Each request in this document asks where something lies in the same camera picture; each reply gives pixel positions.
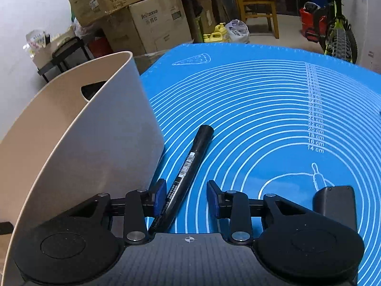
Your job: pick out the black utility cart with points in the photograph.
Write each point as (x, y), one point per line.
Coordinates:
(70, 49)

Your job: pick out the red and white appliance box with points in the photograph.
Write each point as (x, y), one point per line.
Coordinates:
(99, 47)

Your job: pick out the blue silicone baking mat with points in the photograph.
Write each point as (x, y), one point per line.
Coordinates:
(253, 110)

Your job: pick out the beige plastic storage bin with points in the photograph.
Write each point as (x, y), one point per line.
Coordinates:
(104, 143)

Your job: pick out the clear plastic bag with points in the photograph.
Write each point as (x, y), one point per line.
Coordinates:
(238, 31)

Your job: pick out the yellow plastic jug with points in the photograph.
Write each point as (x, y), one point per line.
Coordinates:
(215, 34)

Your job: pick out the black marker pen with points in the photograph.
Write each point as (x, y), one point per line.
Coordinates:
(190, 161)

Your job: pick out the white chest freezer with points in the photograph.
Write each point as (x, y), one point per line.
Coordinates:
(369, 20)

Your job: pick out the wooden chair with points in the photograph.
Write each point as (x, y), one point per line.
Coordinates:
(259, 4)

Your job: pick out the open cardboard box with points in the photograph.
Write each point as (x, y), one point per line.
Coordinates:
(104, 0)

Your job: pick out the black and green bicycle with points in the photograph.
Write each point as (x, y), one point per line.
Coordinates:
(339, 35)

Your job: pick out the narrow cardboard box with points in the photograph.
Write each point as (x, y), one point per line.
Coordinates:
(205, 15)

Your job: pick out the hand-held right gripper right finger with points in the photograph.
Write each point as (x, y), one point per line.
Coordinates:
(212, 196)

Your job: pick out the large printed cardboard box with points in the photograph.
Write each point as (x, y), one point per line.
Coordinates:
(154, 26)

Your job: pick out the red bucket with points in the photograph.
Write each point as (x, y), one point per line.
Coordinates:
(309, 23)

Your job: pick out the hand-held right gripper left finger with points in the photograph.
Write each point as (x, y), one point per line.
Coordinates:
(159, 198)

